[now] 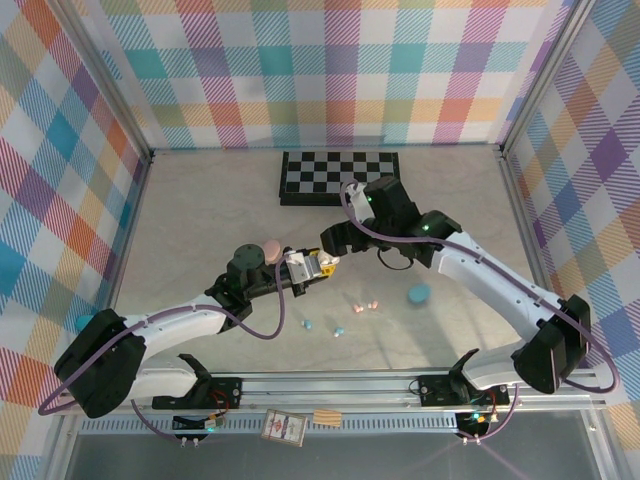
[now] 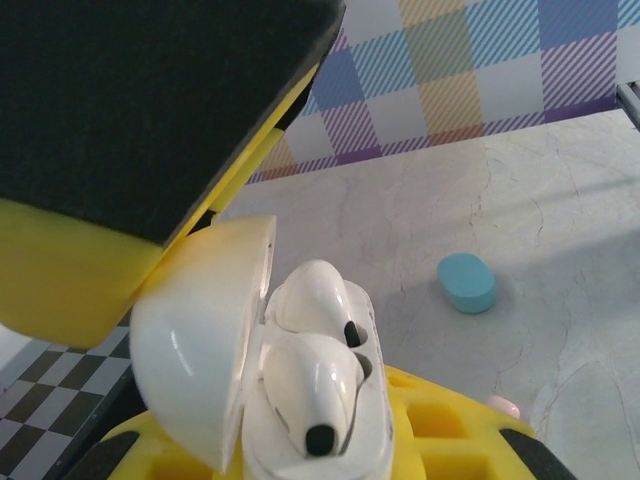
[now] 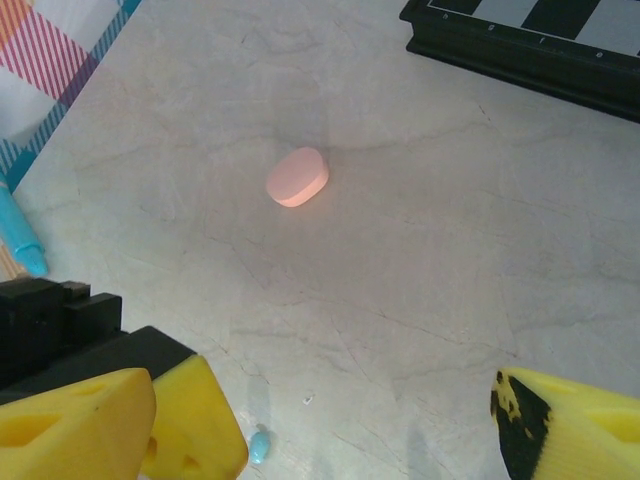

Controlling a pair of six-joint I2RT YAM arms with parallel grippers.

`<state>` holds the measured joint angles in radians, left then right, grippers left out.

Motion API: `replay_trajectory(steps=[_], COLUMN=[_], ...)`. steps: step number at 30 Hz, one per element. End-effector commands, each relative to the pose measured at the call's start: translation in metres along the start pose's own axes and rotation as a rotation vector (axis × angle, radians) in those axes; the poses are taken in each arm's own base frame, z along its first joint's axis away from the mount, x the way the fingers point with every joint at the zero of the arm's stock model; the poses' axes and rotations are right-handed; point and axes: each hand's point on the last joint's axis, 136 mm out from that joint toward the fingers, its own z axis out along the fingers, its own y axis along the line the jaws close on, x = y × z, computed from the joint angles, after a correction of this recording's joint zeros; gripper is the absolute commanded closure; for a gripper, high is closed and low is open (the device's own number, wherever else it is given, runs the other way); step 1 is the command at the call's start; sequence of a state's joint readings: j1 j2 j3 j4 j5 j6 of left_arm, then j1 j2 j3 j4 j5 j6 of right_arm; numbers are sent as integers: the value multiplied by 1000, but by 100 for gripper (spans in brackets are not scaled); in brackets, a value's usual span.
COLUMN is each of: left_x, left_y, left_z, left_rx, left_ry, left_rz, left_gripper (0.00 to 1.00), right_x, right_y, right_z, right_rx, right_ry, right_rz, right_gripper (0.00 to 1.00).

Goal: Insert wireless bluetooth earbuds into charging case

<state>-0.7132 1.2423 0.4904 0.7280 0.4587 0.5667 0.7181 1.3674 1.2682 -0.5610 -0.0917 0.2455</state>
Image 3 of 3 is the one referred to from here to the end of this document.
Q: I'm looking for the black folding chessboard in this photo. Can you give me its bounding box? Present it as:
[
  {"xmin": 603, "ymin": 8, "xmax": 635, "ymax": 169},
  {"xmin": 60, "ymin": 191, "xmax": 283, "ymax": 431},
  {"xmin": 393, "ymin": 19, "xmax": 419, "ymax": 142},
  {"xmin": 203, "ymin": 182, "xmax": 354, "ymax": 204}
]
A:
[{"xmin": 398, "ymin": 0, "xmax": 640, "ymax": 124}]

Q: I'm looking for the teal marker pen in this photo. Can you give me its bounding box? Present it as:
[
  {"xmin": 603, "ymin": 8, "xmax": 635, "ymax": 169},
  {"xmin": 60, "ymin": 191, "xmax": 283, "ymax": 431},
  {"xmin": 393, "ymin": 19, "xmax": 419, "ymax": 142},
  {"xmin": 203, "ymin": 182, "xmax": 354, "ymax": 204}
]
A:
[{"xmin": 0, "ymin": 172, "xmax": 50, "ymax": 277}]

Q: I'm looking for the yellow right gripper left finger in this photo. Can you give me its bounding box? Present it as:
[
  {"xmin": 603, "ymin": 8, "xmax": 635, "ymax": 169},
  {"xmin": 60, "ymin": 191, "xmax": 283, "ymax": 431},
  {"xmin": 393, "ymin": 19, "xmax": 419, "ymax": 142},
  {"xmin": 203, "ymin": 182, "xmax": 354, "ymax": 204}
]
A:
[{"xmin": 0, "ymin": 368, "xmax": 158, "ymax": 480}]

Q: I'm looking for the pink earbud charging case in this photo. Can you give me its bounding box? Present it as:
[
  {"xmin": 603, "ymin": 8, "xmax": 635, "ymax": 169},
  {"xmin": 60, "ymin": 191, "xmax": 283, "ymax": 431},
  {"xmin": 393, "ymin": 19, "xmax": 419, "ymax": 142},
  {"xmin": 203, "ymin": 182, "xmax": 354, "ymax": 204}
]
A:
[{"xmin": 265, "ymin": 146, "xmax": 331, "ymax": 208}]

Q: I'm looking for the blue earbud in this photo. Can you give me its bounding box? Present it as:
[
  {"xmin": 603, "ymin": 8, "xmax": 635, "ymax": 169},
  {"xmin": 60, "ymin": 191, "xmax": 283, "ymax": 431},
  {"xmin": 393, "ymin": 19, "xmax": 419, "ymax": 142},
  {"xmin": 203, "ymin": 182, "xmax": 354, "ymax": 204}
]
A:
[{"xmin": 248, "ymin": 429, "xmax": 273, "ymax": 466}]

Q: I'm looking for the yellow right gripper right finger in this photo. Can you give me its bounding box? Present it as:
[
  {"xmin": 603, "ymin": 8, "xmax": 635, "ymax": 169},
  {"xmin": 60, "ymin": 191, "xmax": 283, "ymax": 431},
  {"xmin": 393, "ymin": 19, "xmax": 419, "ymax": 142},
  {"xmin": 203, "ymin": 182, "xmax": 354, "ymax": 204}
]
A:
[{"xmin": 491, "ymin": 366, "xmax": 640, "ymax": 480}]

